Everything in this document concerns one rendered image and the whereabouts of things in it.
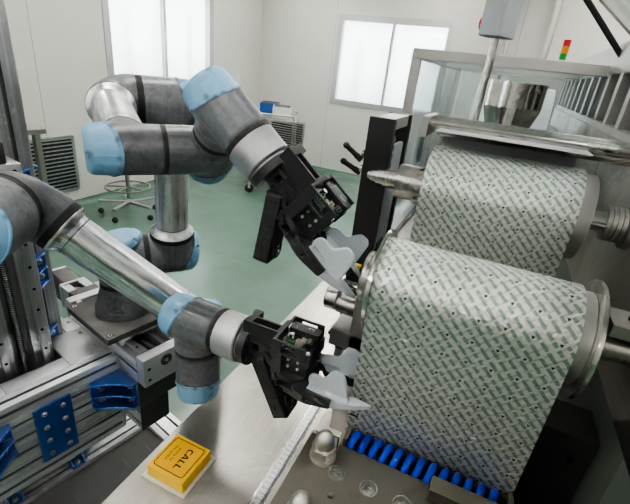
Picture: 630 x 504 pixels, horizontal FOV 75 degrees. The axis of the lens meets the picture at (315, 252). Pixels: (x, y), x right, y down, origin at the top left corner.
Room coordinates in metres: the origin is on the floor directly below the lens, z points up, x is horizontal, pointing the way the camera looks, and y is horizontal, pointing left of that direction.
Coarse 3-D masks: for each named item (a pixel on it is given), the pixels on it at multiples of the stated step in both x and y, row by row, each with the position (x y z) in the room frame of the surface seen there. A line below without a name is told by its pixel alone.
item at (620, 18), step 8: (584, 0) 1.29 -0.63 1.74; (600, 0) 1.26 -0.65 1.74; (608, 0) 1.24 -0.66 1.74; (592, 8) 1.28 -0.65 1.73; (608, 8) 1.24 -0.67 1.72; (616, 8) 1.23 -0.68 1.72; (600, 16) 1.27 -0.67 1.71; (616, 16) 1.23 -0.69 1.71; (624, 16) 1.22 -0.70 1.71; (600, 24) 1.27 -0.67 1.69; (624, 24) 1.22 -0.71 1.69; (608, 32) 1.26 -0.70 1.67; (608, 40) 1.26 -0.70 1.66; (616, 48) 1.25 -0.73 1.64
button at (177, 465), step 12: (168, 444) 0.48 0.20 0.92; (180, 444) 0.48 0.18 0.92; (192, 444) 0.49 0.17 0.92; (156, 456) 0.46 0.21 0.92; (168, 456) 0.46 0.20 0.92; (180, 456) 0.46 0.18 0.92; (192, 456) 0.47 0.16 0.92; (204, 456) 0.47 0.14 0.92; (156, 468) 0.44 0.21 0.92; (168, 468) 0.44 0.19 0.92; (180, 468) 0.44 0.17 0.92; (192, 468) 0.44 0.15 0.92; (168, 480) 0.43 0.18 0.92; (180, 480) 0.42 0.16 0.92; (192, 480) 0.44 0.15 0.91; (180, 492) 0.42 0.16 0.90
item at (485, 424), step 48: (384, 336) 0.45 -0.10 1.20; (384, 384) 0.45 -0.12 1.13; (432, 384) 0.43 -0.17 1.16; (480, 384) 0.41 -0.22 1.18; (528, 384) 0.39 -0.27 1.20; (384, 432) 0.44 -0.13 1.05; (432, 432) 0.42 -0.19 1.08; (480, 432) 0.40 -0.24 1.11; (528, 432) 0.38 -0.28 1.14; (480, 480) 0.39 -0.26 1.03
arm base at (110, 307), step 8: (104, 288) 0.95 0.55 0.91; (112, 288) 0.95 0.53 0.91; (104, 296) 0.95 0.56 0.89; (112, 296) 0.95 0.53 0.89; (120, 296) 0.95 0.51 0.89; (96, 304) 0.96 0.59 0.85; (104, 304) 0.94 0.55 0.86; (112, 304) 0.94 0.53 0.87; (120, 304) 0.95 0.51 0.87; (128, 304) 0.95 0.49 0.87; (136, 304) 0.97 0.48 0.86; (96, 312) 0.95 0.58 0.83; (104, 312) 0.94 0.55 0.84; (112, 312) 0.94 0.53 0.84; (120, 312) 0.95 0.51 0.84; (128, 312) 0.95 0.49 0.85; (136, 312) 0.96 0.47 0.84; (144, 312) 0.98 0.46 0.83; (112, 320) 0.93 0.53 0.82; (120, 320) 0.94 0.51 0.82; (128, 320) 0.94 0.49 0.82
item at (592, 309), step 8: (592, 296) 0.43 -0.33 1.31; (592, 304) 0.42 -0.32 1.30; (592, 312) 0.41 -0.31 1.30; (592, 320) 0.40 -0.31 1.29; (584, 328) 0.39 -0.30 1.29; (592, 328) 0.39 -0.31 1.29; (584, 336) 0.39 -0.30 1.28; (592, 336) 0.39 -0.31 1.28; (584, 344) 0.39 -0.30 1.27; (592, 344) 0.38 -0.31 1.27; (576, 352) 0.38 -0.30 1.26; (584, 352) 0.38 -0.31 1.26; (576, 360) 0.38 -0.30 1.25; (584, 360) 0.38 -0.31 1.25; (576, 368) 0.38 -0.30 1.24; (568, 376) 0.39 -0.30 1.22; (576, 376) 0.38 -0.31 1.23
